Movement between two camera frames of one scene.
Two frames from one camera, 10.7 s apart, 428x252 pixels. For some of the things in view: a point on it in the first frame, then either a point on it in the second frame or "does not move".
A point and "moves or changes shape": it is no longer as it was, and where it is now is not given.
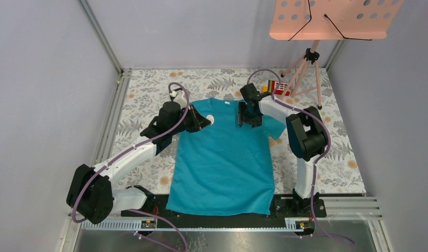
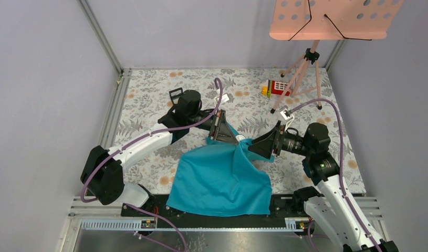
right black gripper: (243, 118) -> (264, 145)
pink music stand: (326, 20) does not move
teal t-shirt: (223, 168) moves or changes shape
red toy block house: (272, 85) does not move
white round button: (210, 117) moves or changes shape
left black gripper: (198, 121) -> (221, 132)
